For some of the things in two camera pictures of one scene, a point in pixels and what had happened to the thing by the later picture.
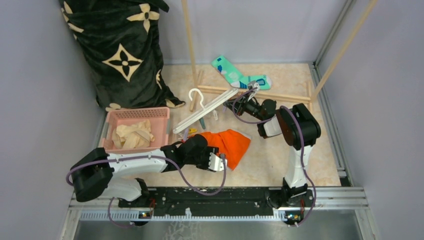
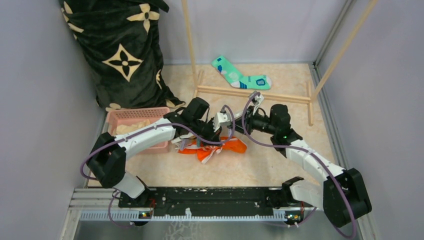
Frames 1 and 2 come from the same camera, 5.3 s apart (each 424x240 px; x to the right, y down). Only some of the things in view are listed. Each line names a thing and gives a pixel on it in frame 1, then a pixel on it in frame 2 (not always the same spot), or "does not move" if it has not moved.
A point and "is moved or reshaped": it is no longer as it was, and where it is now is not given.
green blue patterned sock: (234, 79) does not move
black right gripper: (240, 105) to (249, 118)
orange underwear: (232, 144) is moved or reshaped
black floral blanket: (120, 44) does not move
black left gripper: (208, 149) to (212, 135)
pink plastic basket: (135, 130) does not move
